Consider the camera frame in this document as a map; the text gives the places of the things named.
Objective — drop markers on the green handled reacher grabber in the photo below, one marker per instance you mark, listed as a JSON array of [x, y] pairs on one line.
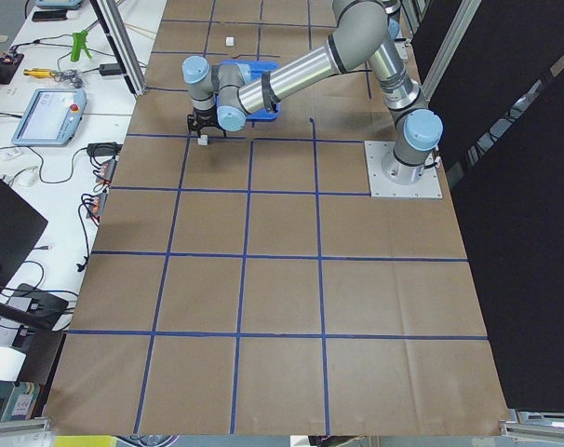
[[79, 46]]

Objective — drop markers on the black monitor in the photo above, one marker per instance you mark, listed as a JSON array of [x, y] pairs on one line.
[[21, 226]]

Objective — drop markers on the blue plastic tray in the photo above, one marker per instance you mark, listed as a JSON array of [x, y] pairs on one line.
[[251, 71]]

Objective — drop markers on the black power brick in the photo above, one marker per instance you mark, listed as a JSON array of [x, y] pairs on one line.
[[109, 69]]

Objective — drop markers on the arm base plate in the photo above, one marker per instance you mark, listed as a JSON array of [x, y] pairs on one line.
[[388, 178]]

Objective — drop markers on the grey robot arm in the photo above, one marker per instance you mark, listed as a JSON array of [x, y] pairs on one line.
[[224, 95]]

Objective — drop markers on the aluminium frame post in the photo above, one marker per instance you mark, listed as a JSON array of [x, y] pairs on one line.
[[116, 34]]

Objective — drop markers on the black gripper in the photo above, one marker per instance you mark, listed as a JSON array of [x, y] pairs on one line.
[[203, 116]]

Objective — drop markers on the teach pendant tablet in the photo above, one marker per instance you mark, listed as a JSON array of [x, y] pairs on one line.
[[51, 117]]

